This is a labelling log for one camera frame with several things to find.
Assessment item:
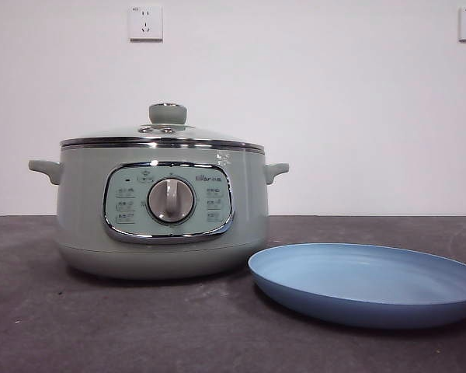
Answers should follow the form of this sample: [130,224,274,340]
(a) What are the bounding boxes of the pale green electric steamer pot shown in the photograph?
[27,145,290,280]

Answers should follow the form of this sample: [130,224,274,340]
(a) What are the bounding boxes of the blue round plate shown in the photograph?
[247,242,466,330]

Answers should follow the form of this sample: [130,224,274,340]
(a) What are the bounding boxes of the glass lid with green knob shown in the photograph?
[60,102,264,151]

